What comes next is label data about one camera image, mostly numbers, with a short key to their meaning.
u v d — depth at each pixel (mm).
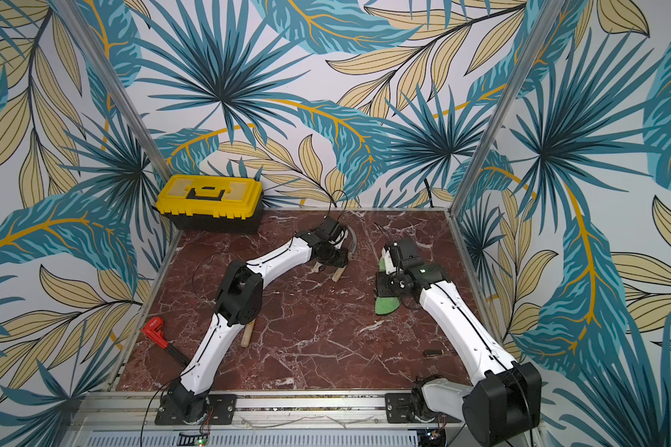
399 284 564
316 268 996
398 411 733
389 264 730
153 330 855
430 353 829
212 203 999
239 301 602
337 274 977
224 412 733
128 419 719
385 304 751
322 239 781
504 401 382
